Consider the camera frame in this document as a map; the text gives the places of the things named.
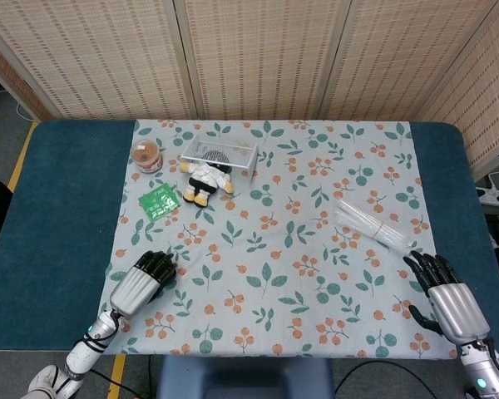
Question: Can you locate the woven bamboo screen panel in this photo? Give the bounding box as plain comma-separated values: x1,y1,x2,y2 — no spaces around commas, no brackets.
423,0,499,178
319,0,499,122
0,32,53,122
0,0,197,121
174,0,353,121

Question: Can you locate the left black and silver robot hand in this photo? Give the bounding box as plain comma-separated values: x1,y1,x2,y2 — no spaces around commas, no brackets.
109,250,179,318

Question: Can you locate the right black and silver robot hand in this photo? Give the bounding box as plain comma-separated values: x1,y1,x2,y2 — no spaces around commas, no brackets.
402,249,491,346

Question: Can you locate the green foil packet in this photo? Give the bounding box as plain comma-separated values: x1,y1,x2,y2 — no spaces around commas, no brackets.
138,185,180,221

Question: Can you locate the black floor cable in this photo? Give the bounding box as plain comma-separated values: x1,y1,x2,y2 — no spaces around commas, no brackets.
332,359,442,399

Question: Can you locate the floral fruit print tablecloth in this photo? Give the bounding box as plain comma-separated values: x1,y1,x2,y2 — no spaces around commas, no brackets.
103,119,459,359

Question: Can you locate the clear plastic box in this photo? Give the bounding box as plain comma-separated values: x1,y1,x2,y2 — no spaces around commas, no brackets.
180,133,259,184

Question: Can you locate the bundle of clear straws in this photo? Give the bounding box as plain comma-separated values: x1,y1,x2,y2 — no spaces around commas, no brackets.
334,199,415,255

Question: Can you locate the clear jar with red label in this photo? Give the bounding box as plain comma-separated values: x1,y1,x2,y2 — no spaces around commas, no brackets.
130,139,164,175

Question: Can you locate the black and white plush toy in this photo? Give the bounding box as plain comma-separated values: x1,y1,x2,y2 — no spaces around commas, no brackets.
179,157,236,208

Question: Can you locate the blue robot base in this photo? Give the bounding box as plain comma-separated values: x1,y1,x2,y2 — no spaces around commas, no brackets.
156,356,334,399

